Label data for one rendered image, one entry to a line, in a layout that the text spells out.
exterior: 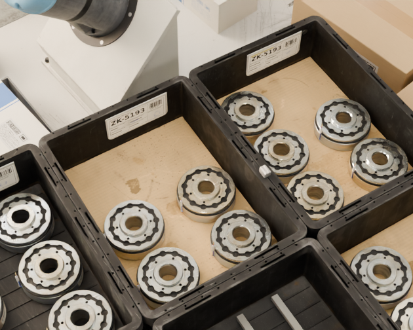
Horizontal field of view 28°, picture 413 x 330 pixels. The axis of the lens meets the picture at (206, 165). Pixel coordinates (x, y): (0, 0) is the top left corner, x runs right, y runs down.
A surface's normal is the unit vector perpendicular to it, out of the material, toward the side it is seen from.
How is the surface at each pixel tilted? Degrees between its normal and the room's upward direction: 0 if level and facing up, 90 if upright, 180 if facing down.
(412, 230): 0
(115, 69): 47
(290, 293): 0
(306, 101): 0
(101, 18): 84
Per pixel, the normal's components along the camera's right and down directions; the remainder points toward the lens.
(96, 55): -0.57, -0.02
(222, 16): 0.65, 0.62
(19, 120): 0.00, -0.58
